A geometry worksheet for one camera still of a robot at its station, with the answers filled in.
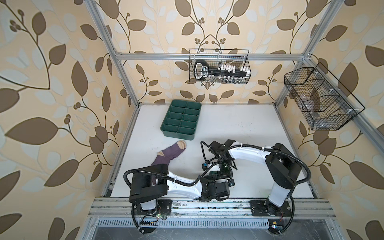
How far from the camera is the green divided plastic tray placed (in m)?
1.00

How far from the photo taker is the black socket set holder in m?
0.83

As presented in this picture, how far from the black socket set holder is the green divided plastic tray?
0.29 meters

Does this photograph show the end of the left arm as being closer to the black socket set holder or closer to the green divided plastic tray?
the green divided plastic tray
